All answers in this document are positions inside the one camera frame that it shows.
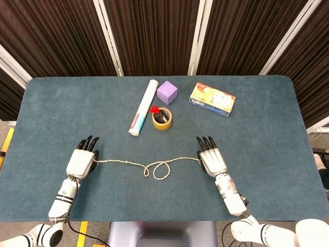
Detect dark brown partition panel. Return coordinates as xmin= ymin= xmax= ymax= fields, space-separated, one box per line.
xmin=0 ymin=45 xmax=33 ymax=122
xmin=99 ymin=0 xmax=206 ymax=77
xmin=189 ymin=0 xmax=322 ymax=76
xmin=0 ymin=0 xmax=124 ymax=79
xmin=259 ymin=0 xmax=329 ymax=133

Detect yellow blue cardboard box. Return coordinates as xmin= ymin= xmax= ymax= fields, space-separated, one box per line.
xmin=189 ymin=82 xmax=236 ymax=118

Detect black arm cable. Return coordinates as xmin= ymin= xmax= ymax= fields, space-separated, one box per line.
xmin=67 ymin=174 xmax=110 ymax=246

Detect white floor cable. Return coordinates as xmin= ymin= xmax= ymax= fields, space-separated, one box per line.
xmin=307 ymin=127 xmax=329 ymax=142

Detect beige twisted rope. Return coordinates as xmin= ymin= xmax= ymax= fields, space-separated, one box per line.
xmin=94 ymin=156 xmax=204 ymax=181

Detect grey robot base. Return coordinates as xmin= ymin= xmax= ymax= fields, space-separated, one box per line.
xmin=107 ymin=220 xmax=218 ymax=247

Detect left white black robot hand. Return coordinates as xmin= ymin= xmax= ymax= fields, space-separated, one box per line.
xmin=65 ymin=135 xmax=100 ymax=180

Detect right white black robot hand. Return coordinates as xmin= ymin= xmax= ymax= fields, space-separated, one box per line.
xmin=196 ymin=135 xmax=228 ymax=178

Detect white rolled paper tube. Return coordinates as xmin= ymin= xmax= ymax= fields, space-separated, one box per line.
xmin=128 ymin=79 xmax=160 ymax=137

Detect black bottle with red cap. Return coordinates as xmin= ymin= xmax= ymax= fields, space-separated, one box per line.
xmin=150 ymin=105 xmax=170 ymax=125

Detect yellow tape roll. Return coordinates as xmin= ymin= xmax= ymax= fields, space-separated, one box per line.
xmin=151 ymin=107 xmax=173 ymax=131

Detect blue felt table mat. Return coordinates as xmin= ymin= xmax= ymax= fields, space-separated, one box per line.
xmin=0 ymin=75 xmax=325 ymax=222

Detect white shoe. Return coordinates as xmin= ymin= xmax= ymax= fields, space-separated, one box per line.
xmin=313 ymin=153 xmax=325 ymax=170

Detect black floor cables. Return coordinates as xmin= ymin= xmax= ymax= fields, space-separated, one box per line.
xmin=221 ymin=221 xmax=255 ymax=247

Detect purple foam cube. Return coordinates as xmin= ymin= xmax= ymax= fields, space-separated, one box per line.
xmin=156 ymin=80 xmax=179 ymax=105

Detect yellow floor tape strip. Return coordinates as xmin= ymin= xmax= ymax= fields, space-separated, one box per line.
xmin=2 ymin=127 xmax=15 ymax=152
xmin=77 ymin=221 xmax=89 ymax=247

